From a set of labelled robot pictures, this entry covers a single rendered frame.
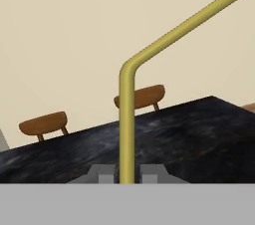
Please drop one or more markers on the yellow bent straw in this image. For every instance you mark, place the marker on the yellow bent straw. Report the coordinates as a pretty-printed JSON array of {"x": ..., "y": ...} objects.
[{"x": 127, "y": 129}]

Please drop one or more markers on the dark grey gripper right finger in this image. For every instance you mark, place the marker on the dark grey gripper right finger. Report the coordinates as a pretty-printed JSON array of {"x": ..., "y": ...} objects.
[{"x": 153, "y": 172}]

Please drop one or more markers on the brown wooden chair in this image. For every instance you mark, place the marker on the brown wooden chair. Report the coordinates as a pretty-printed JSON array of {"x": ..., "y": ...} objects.
[
  {"x": 146, "y": 96},
  {"x": 44, "y": 125}
]

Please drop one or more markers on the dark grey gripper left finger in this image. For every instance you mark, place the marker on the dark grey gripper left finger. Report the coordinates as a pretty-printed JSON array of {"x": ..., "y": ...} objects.
[{"x": 101, "y": 172}]

